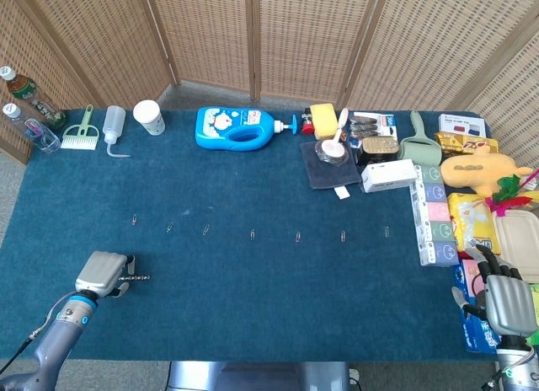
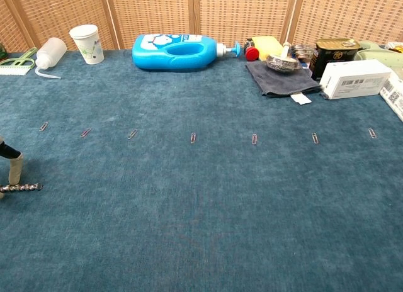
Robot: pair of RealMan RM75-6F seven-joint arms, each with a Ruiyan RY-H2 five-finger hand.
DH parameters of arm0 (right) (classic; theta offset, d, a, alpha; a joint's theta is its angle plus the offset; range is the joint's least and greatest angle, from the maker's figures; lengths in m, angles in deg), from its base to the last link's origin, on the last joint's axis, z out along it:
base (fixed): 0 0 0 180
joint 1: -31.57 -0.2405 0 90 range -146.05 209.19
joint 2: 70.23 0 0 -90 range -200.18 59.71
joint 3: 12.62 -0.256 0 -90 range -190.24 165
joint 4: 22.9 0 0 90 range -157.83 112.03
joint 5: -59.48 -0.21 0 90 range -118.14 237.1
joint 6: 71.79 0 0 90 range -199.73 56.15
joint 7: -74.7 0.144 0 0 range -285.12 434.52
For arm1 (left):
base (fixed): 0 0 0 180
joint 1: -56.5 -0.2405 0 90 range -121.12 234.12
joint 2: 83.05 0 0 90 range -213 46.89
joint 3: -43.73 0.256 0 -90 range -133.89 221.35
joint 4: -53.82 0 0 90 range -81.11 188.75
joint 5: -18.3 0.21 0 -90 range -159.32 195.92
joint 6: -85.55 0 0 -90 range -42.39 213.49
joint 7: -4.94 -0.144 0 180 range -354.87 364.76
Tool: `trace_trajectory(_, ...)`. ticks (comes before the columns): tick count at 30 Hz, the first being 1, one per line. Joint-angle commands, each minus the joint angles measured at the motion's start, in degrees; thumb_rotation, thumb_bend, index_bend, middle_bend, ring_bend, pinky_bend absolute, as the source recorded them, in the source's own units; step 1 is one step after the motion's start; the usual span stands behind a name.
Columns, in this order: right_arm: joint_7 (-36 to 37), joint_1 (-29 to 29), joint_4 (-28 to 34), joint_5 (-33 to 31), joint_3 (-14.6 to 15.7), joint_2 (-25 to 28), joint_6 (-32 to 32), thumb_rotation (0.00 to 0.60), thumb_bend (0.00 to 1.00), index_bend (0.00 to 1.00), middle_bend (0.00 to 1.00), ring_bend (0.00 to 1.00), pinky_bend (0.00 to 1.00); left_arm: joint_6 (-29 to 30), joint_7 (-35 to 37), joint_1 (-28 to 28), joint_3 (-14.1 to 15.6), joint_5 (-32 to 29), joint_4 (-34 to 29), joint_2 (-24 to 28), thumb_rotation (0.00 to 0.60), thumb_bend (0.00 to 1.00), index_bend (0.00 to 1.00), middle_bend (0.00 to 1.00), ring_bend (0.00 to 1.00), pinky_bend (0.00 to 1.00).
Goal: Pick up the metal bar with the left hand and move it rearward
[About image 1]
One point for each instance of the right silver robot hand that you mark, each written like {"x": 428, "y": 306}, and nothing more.
{"x": 507, "y": 302}

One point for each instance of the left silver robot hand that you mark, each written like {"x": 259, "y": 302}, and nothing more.
{"x": 101, "y": 273}

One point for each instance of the small silver metal chain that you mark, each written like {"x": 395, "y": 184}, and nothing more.
{"x": 137, "y": 277}

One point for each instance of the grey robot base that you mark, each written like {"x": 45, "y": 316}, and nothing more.
{"x": 261, "y": 376}

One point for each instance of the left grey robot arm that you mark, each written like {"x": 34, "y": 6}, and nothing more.
{"x": 59, "y": 340}

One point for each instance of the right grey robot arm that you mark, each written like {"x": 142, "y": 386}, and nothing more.
{"x": 518, "y": 361}

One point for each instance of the green hand brush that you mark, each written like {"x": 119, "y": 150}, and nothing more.
{"x": 80, "y": 138}

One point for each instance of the green package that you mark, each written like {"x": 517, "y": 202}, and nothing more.
{"x": 535, "y": 306}

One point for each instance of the blue printed box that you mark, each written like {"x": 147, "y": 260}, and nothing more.
{"x": 478, "y": 334}

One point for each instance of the beige lunch container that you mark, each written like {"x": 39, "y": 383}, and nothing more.
{"x": 520, "y": 243}

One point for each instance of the feather cat teaser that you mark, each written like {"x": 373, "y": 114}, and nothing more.
{"x": 509, "y": 195}

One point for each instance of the multicolour tissue pack strip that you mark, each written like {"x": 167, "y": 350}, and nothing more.
{"x": 436, "y": 216}

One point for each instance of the yellow plush toy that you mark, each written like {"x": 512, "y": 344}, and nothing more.
{"x": 471, "y": 172}

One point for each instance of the translucent squeeze wash bottle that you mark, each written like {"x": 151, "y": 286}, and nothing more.
{"x": 113, "y": 123}

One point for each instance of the blue table cloth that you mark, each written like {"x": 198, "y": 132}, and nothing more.
{"x": 252, "y": 290}

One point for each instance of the clear water bottle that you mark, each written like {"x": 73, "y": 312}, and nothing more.
{"x": 33, "y": 132}

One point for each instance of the white paper cup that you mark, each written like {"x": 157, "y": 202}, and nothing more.
{"x": 149, "y": 117}

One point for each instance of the yellow snack packet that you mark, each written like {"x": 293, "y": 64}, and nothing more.
{"x": 463, "y": 144}

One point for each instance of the white cardboard box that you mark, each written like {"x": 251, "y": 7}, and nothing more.
{"x": 387, "y": 176}

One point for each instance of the pale green dustpan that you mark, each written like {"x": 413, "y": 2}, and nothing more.
{"x": 421, "y": 148}

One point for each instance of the blue detergent pump bottle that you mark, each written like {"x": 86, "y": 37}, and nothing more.
{"x": 215, "y": 130}

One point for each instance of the white box with blue picture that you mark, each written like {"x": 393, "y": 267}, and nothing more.
{"x": 461, "y": 125}

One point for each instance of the green tea bottle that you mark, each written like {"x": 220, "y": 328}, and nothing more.
{"x": 29, "y": 96}

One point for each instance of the gold and black tin can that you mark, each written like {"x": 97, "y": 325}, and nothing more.
{"x": 379, "y": 148}

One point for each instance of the patterned tape roll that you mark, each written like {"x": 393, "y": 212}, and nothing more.
{"x": 343, "y": 158}

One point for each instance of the dark grey folded cloth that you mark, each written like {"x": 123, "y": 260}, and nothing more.
{"x": 328, "y": 174}

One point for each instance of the binder clip package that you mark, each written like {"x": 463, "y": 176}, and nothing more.
{"x": 375, "y": 125}

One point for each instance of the white plastic spoon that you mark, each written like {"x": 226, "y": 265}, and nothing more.
{"x": 333, "y": 146}

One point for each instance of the red and black cap item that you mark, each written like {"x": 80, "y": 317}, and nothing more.
{"x": 307, "y": 125}

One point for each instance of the yellow sponge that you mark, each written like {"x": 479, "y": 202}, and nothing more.
{"x": 324, "y": 121}

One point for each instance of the woven wooden folding screen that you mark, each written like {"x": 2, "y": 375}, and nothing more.
{"x": 307, "y": 41}

